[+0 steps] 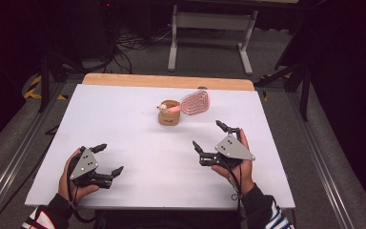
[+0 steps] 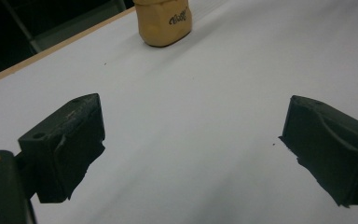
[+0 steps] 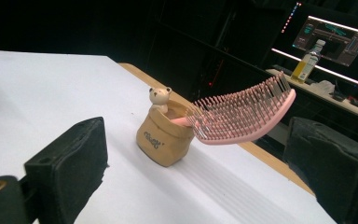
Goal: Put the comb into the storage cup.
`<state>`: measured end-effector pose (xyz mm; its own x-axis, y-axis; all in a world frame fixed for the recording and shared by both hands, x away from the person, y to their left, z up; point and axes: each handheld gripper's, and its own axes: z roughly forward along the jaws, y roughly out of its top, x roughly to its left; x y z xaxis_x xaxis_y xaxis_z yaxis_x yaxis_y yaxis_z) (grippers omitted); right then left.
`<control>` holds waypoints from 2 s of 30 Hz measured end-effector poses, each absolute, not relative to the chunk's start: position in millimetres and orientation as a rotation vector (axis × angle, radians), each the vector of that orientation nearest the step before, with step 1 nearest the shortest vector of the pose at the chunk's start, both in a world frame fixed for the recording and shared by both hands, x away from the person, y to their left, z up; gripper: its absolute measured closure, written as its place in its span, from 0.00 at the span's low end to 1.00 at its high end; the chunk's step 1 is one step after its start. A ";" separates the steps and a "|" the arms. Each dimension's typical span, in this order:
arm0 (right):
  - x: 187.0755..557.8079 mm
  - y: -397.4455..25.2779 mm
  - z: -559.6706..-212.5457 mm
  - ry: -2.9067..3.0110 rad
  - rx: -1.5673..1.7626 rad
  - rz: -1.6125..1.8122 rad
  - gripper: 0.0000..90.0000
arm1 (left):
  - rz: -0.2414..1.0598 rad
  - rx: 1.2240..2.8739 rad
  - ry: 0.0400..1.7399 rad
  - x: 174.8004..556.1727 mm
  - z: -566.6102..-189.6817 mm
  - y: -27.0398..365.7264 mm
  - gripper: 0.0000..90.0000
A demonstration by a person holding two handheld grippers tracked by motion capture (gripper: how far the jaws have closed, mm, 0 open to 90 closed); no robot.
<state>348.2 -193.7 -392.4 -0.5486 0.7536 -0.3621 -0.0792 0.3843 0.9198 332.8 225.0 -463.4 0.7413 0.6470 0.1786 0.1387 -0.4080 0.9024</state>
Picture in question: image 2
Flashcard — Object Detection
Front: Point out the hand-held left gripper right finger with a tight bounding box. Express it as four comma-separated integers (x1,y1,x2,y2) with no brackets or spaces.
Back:
278,94,358,208

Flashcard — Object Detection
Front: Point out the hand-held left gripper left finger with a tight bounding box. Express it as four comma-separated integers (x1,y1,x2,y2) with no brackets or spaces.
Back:
18,92,106,204

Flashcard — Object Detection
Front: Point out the tan storage basket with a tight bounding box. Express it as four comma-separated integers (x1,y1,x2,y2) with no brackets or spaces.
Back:
132,0,194,49

